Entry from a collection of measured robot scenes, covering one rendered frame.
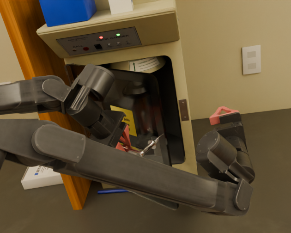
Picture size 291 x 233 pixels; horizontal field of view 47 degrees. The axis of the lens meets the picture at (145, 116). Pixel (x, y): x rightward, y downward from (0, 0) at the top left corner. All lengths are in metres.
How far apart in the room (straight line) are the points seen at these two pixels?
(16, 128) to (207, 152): 0.35
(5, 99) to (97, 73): 0.19
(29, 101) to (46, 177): 0.57
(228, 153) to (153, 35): 0.34
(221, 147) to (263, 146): 0.60
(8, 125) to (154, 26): 0.45
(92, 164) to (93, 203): 0.62
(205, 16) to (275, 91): 0.43
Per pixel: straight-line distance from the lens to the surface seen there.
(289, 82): 1.48
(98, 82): 0.72
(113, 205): 1.08
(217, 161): 0.66
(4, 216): 1.22
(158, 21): 0.78
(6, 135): 0.46
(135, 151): 0.81
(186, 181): 0.59
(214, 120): 0.77
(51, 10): 0.81
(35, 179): 1.26
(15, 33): 0.87
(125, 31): 0.80
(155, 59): 0.96
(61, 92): 0.70
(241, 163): 0.69
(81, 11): 0.79
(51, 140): 0.45
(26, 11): 0.92
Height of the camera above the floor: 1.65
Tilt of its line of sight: 28 degrees down
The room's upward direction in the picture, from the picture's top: 11 degrees counter-clockwise
